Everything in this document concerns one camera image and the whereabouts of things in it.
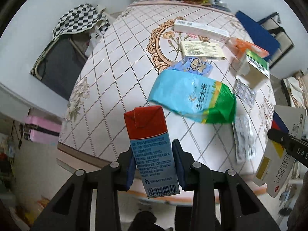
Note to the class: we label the silver pill blister pack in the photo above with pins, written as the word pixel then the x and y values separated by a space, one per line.
pixel 245 93

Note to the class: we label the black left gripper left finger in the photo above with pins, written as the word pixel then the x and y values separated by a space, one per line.
pixel 70 208

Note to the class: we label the long white pink box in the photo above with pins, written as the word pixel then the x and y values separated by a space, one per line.
pixel 202 30

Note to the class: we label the dark folding chair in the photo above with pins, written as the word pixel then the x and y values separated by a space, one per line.
pixel 61 62

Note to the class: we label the floral tablecloth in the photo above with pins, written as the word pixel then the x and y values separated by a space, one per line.
pixel 120 72

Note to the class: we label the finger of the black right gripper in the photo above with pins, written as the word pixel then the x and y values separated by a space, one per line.
pixel 294 147

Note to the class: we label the checkered black white cloth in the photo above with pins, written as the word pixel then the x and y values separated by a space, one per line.
pixel 80 19

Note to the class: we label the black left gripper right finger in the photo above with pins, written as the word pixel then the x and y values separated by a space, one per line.
pixel 222 200

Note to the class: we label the blue cartoon snack wrapper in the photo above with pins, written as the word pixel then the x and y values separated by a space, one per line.
pixel 192 65

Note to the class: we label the pink suitcase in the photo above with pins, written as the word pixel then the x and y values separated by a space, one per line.
pixel 41 130

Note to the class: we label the white medicine box striped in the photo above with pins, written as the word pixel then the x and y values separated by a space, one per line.
pixel 276 163

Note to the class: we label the red blue milk carton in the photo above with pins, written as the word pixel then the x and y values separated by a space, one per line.
pixel 151 147

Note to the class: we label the blue green rice bag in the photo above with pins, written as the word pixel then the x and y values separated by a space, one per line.
pixel 198 98

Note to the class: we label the orange white box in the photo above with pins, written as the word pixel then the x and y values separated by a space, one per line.
pixel 238 47

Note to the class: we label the cream medicine box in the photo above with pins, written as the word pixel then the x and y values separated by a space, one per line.
pixel 202 50

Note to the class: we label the green white open box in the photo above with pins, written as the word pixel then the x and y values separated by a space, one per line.
pixel 253 71

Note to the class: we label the crumpled silver foil bag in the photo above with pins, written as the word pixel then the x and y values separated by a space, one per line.
pixel 245 138

